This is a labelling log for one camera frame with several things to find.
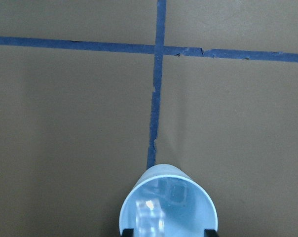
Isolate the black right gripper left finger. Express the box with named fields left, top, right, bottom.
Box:
left=122, top=228, right=134, bottom=237

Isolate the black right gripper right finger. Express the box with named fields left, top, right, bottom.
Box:
left=204, top=229, right=218, bottom=237

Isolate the clear ice cube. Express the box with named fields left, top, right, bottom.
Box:
left=135, top=198, right=165, bottom=237

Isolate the light blue plastic cup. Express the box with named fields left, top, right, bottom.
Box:
left=119, top=164, right=218, bottom=237

